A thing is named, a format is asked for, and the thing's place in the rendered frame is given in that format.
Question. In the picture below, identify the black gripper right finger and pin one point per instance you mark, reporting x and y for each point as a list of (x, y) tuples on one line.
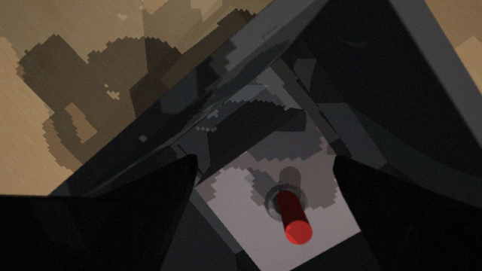
[(407, 227)]

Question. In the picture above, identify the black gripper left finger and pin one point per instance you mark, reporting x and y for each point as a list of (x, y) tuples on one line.
[(129, 228)]

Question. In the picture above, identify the red peg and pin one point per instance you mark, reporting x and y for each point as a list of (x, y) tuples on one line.
[(297, 228)]

